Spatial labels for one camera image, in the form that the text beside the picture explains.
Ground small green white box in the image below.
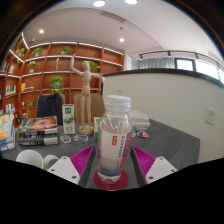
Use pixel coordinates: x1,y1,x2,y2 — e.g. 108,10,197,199
93,116,101,140

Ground branched ceiling lamp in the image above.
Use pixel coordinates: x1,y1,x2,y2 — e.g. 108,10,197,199
92,0,138,8

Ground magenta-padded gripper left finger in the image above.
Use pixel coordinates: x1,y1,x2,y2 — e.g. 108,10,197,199
46,144,98,188

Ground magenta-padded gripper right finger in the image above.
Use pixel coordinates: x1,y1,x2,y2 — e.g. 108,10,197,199
129,144,179,188

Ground grey window curtain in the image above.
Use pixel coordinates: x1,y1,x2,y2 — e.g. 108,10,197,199
138,57,176,70

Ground colourful sticker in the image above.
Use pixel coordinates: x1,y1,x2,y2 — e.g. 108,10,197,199
73,134,89,143
59,134,72,144
136,130,150,139

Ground tall green white carton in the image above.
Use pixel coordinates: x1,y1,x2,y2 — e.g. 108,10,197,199
61,103,76,135

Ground chair with dark jacket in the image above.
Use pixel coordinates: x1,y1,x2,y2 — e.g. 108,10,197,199
36,93,64,127

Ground white wall socket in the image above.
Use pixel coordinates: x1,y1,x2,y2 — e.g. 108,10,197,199
204,106,217,126

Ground tan chair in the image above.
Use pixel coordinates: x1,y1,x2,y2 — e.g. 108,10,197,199
73,93,106,125

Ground window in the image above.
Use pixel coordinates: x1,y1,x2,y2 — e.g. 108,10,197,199
174,57,224,84

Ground wooden shelf unit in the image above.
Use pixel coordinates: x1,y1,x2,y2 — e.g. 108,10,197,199
0,31,125,124

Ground clear plastic water bottle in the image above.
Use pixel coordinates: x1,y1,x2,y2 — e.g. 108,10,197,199
96,94,134,185

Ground black ceiling track light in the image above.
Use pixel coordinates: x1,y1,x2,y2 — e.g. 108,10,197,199
138,49,221,63

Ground stack of white boxes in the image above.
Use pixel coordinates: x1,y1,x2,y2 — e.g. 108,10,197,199
128,109,151,132

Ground wooden artist mannequin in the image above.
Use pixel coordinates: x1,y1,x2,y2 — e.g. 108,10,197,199
70,53,106,136

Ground yellow striped white mug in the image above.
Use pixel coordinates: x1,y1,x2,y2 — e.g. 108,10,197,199
15,149,60,171

